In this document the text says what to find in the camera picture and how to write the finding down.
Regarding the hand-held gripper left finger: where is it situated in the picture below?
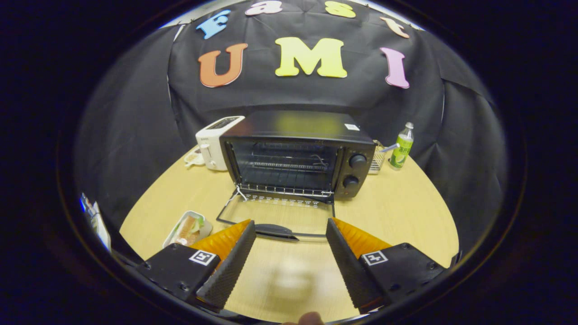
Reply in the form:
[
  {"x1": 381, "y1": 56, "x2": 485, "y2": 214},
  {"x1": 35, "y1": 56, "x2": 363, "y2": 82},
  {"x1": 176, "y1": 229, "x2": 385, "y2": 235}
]
[{"x1": 135, "y1": 219, "x2": 256, "y2": 313}]

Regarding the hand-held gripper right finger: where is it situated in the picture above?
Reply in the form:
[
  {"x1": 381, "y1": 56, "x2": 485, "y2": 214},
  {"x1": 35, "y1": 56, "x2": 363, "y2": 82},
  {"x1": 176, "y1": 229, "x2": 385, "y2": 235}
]
[{"x1": 326, "y1": 218, "x2": 448, "y2": 315}]

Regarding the sandwich with lettuce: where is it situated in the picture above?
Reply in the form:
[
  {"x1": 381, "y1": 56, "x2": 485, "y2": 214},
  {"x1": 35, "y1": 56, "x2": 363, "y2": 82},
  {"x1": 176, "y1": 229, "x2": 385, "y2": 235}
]
[{"x1": 174, "y1": 215, "x2": 205, "y2": 246}]

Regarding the black toaster oven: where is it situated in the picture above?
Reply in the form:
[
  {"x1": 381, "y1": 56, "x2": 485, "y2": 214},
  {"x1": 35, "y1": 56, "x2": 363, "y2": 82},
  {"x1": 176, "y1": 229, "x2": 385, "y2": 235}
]
[{"x1": 216, "y1": 111, "x2": 378, "y2": 241}]

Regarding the white pop-up toaster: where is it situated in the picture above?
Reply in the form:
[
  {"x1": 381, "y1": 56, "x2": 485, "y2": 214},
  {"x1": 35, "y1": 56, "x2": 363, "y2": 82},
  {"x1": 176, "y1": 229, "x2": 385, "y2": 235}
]
[{"x1": 196, "y1": 116, "x2": 246, "y2": 171}]

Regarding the white rectangular tray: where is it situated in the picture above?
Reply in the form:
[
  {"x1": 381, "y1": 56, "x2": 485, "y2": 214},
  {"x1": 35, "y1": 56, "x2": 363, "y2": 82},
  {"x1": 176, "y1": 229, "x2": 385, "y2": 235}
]
[{"x1": 163, "y1": 210, "x2": 213, "y2": 249}]

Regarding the small white plate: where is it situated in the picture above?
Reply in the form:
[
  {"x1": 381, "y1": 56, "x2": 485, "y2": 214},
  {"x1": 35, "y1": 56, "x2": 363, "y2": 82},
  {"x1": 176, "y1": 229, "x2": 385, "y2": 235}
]
[{"x1": 184, "y1": 147, "x2": 206, "y2": 168}]

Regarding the green label drink bottle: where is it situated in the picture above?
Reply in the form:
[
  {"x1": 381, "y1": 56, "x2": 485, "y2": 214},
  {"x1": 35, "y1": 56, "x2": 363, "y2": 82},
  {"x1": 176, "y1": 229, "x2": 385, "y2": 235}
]
[{"x1": 389, "y1": 122, "x2": 415, "y2": 171}]

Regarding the black backdrop cloth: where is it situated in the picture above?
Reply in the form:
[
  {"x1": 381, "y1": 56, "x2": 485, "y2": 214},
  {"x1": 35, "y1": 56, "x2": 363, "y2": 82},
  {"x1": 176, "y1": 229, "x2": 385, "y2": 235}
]
[{"x1": 75, "y1": 0, "x2": 506, "y2": 253}]

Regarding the oven wire rack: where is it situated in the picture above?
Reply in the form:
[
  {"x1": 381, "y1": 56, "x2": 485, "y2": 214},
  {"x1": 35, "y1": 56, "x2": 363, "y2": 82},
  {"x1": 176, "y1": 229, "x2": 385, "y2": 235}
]
[{"x1": 236, "y1": 183, "x2": 335, "y2": 200}]

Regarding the metal wire basket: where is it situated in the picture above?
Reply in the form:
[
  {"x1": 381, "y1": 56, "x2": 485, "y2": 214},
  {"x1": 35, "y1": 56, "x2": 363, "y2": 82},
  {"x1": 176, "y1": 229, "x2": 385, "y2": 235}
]
[{"x1": 368, "y1": 140, "x2": 388, "y2": 175}]

